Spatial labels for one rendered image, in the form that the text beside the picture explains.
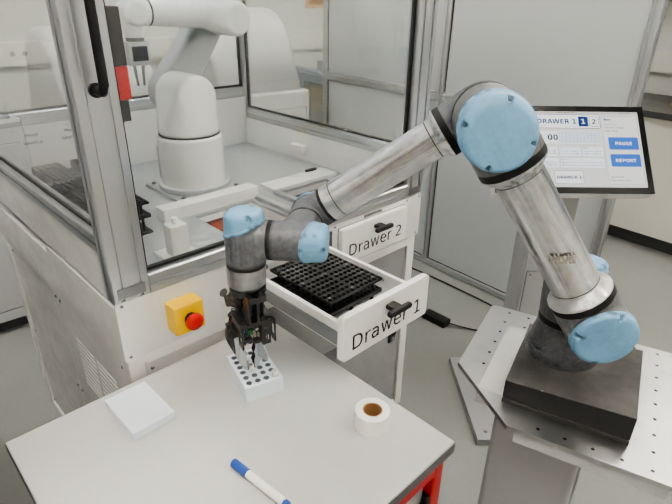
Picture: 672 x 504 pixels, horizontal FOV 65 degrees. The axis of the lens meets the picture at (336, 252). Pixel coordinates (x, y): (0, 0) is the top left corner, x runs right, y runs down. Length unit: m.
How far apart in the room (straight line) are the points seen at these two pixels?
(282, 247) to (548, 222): 0.45
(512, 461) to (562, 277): 0.55
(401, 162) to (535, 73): 1.81
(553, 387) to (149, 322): 0.86
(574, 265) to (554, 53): 1.83
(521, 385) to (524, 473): 0.29
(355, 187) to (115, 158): 0.45
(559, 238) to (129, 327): 0.86
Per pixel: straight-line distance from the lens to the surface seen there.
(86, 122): 1.05
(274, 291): 1.28
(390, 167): 1.00
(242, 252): 0.97
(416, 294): 1.26
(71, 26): 1.03
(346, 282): 1.28
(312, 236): 0.94
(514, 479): 1.42
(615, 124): 2.03
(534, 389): 1.16
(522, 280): 2.08
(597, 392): 1.19
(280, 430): 1.09
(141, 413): 1.15
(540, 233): 0.93
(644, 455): 1.20
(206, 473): 1.04
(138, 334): 1.23
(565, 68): 2.68
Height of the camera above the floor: 1.53
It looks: 26 degrees down
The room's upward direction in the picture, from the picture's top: 1 degrees clockwise
